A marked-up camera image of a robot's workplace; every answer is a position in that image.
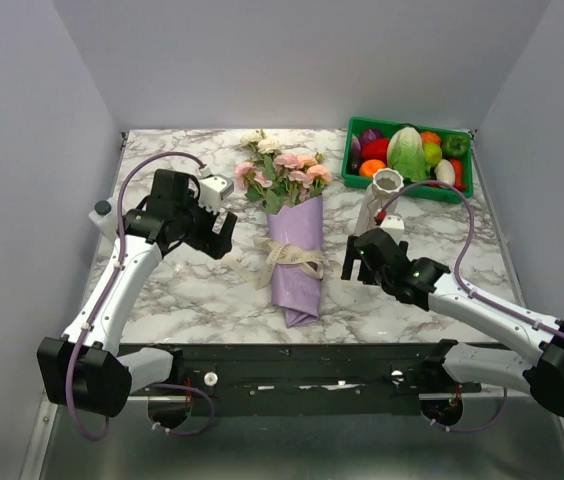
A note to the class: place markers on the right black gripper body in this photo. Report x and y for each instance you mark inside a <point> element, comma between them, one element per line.
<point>384,282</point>

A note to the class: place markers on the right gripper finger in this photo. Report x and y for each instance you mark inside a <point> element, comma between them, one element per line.
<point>350,257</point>
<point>381,261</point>

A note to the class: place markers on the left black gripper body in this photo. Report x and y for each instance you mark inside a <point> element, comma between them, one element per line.
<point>196,220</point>

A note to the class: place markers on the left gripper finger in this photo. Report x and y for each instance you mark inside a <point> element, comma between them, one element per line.
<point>209,248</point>
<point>224,236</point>

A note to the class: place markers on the beige printed ribbon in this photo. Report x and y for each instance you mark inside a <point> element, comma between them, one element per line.
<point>312,263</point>

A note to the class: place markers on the purple wrapping paper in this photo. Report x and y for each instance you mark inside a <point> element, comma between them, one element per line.
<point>291,288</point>

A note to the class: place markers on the peach pink flower stem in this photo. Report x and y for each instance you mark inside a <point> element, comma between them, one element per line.
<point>299,177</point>

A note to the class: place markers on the white flower stem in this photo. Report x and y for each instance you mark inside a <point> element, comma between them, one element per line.
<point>260,146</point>

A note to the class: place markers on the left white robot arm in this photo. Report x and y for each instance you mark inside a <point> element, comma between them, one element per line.
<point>82,368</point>

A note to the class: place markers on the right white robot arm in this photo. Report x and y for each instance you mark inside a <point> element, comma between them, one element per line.
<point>531,360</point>

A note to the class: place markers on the white ceramic vase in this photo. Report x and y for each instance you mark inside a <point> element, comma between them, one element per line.
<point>385,185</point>

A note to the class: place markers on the toy white egg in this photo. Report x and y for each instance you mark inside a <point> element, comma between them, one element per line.
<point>444,172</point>

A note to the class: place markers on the toy eggplant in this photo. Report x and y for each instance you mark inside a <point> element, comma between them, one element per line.
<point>354,156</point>

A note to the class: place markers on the toy napa cabbage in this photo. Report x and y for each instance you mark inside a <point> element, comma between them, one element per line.
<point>405,155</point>

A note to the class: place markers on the toy red pepper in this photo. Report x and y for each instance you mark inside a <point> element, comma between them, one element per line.
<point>375,150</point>

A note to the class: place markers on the toy green apple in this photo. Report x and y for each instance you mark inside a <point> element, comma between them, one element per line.
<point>433,154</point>

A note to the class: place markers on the toy carrot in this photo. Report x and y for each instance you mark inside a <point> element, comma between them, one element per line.
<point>458,173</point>

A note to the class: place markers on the toy purple cabbage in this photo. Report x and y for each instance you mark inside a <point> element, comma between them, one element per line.
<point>370,135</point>

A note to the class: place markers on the toy orange pumpkin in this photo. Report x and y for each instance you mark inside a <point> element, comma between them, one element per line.
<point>429,137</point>

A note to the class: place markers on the toy green pepper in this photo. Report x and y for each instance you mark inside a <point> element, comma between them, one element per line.
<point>455,145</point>

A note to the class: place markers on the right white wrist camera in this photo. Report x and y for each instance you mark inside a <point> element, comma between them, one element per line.
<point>392,224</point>

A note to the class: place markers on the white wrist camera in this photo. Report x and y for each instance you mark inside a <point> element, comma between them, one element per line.
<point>392,224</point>
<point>214,189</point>

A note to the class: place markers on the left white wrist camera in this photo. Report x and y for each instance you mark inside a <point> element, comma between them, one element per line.
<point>214,189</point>

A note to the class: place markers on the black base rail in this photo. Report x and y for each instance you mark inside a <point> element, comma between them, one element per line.
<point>310,379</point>

